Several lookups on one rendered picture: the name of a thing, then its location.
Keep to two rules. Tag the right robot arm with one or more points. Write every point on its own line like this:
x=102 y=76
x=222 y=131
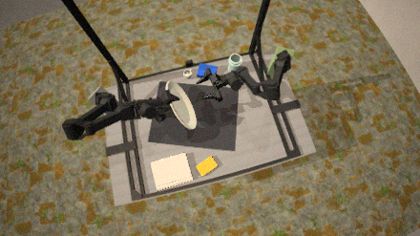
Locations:
x=74 y=128

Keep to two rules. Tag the yellow sponge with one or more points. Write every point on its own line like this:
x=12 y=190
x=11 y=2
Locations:
x=206 y=166

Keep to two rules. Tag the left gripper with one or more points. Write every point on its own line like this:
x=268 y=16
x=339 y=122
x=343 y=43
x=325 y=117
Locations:
x=217 y=95

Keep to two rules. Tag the white cup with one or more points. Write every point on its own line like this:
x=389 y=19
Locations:
x=187 y=73

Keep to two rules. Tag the dark grey flat mat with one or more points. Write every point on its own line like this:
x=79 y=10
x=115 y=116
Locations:
x=216 y=121

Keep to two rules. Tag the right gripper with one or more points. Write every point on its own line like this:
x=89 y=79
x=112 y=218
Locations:
x=167 y=98

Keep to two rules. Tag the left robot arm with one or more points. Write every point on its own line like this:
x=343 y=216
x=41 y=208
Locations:
x=272 y=86

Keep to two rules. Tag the cream round platter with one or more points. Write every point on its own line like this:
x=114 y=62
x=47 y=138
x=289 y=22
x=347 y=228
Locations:
x=183 y=108

